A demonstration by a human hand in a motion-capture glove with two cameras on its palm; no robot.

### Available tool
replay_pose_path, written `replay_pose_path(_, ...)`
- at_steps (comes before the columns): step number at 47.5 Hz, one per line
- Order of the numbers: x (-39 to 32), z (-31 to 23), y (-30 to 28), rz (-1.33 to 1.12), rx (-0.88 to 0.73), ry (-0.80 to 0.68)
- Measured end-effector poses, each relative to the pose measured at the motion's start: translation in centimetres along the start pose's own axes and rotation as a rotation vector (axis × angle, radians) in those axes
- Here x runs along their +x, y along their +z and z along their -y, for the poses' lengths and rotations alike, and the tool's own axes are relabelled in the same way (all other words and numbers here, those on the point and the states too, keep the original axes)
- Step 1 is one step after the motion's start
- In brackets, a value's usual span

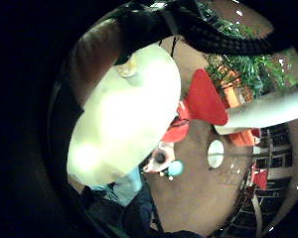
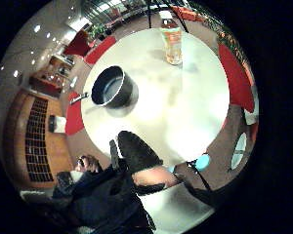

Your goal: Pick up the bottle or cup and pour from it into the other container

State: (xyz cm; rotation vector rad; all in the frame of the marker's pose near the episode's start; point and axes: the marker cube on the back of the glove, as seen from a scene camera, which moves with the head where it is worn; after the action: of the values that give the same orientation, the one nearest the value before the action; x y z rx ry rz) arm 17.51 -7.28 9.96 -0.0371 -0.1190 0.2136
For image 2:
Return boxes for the black cooking pot with handle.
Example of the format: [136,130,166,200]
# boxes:
[69,65,140,110]

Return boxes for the clear bottle with orange label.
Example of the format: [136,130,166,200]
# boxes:
[159,18,184,66]

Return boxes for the red bench seat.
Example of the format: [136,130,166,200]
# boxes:
[84,35,117,65]
[64,91,86,137]
[218,43,256,113]

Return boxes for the red armchair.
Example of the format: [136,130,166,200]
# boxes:
[63,29,92,58]

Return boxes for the small white round table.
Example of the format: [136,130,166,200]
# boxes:
[230,132,248,171]

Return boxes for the green potted plant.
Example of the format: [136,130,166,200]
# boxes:
[87,23,107,41]

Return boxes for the red sofa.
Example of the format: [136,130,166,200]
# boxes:
[171,5,205,23]

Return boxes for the wooden service counter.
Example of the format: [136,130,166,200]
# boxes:
[28,54,76,99]

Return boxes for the wooden wall cabinet with grid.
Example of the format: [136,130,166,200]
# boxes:
[3,90,73,190]

